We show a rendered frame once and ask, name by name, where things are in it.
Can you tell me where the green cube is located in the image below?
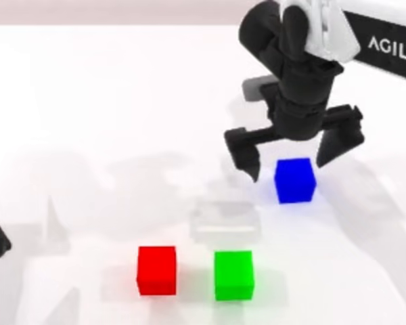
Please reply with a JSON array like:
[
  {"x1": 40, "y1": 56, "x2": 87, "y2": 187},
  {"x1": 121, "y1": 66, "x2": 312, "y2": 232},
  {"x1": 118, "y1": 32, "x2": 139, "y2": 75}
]
[{"x1": 213, "y1": 250, "x2": 256, "y2": 301}]

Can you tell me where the red cube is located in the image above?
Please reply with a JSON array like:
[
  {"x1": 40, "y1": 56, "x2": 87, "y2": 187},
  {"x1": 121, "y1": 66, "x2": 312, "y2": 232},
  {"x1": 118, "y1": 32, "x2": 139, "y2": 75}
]
[{"x1": 136, "y1": 246, "x2": 177, "y2": 297}]

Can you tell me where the blue cube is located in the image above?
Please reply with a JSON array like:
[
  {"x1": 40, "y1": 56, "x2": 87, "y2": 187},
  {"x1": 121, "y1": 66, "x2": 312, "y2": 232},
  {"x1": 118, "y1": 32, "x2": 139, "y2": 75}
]
[{"x1": 273, "y1": 157, "x2": 317, "y2": 204}]

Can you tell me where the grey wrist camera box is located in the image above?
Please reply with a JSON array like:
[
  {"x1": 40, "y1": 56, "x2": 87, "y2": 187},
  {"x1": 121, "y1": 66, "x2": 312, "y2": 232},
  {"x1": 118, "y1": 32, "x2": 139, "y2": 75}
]
[{"x1": 242, "y1": 76, "x2": 281, "y2": 102}]

